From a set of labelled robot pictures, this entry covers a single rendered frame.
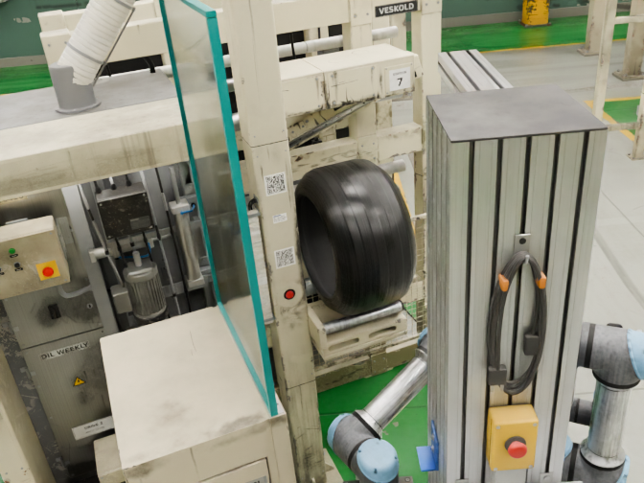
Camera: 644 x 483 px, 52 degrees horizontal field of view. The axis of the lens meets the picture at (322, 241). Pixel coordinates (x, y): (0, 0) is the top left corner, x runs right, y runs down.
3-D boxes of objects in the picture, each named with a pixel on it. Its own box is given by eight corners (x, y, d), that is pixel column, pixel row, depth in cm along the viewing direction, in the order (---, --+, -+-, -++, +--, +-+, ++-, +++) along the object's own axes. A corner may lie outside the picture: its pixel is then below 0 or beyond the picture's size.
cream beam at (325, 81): (269, 123, 240) (264, 82, 233) (250, 105, 261) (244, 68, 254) (416, 92, 257) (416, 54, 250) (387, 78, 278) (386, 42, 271)
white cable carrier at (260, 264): (264, 324, 248) (247, 212, 224) (261, 317, 252) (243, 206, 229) (276, 321, 249) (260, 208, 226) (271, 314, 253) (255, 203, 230)
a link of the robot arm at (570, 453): (528, 451, 202) (532, 419, 195) (575, 464, 196) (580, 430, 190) (521, 481, 192) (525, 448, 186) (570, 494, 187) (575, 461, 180)
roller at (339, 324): (321, 329, 247) (317, 322, 251) (322, 338, 250) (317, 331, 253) (404, 303, 257) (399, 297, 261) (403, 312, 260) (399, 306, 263)
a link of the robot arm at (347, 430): (343, 463, 192) (470, 333, 203) (315, 433, 203) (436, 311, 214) (359, 480, 199) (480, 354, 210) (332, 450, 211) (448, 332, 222)
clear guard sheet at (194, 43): (271, 417, 160) (205, 11, 114) (217, 303, 205) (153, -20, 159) (278, 414, 161) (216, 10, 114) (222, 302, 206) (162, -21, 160)
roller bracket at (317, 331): (320, 351, 247) (318, 330, 242) (286, 298, 280) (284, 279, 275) (329, 348, 248) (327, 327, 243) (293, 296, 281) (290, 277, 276)
